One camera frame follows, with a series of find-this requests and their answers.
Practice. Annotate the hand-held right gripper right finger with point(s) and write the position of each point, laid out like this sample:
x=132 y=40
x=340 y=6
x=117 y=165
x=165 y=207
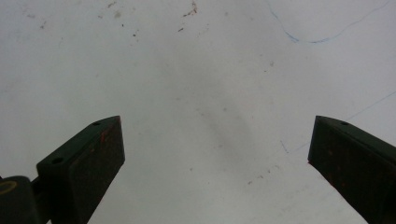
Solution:
x=355 y=168

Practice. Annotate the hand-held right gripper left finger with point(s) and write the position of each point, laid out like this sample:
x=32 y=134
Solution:
x=84 y=174

